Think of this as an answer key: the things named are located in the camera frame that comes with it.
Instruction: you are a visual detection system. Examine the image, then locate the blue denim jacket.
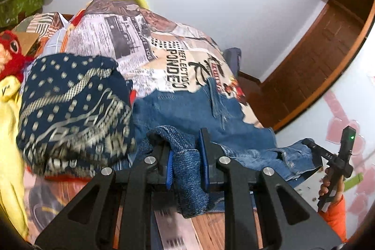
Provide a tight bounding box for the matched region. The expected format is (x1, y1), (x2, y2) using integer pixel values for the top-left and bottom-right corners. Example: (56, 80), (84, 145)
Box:
(133, 78), (322, 218)

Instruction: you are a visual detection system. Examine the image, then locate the orange sleeve forearm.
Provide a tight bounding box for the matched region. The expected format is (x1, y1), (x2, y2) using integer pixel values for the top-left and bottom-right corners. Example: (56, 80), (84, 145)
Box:
(318, 195), (347, 242)

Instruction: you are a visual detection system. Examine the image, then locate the right hand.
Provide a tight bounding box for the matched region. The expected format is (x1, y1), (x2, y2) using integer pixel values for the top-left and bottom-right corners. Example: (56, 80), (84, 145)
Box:
(318, 167), (345, 204)

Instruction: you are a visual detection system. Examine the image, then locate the navy patterned sweater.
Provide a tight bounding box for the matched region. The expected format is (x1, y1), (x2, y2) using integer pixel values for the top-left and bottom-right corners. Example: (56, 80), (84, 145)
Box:
(17, 53), (135, 178)

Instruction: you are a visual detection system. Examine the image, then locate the red garment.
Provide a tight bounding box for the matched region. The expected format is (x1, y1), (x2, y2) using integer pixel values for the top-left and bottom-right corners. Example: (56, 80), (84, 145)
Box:
(17, 79), (137, 179)

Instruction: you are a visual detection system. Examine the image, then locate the grey blue backpack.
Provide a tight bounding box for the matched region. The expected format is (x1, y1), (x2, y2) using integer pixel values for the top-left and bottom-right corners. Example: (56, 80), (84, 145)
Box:
(222, 48), (242, 77)

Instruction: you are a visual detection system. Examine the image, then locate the printed newspaper bed cover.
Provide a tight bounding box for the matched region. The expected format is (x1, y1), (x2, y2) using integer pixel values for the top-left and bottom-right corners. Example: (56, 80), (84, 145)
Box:
(24, 0), (261, 241)

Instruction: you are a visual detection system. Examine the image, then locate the yellow garment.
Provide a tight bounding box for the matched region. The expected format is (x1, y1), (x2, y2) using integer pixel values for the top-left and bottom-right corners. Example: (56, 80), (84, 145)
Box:
(1, 75), (29, 238)

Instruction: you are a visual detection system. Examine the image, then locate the red plush toy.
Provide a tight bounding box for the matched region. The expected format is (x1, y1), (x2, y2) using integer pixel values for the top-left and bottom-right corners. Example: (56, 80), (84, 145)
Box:
(0, 30), (34, 84)

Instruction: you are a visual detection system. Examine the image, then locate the wooden wardrobe frame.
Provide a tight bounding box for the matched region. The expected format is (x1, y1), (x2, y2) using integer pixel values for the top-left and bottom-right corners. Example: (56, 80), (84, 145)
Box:
(240, 0), (374, 131)

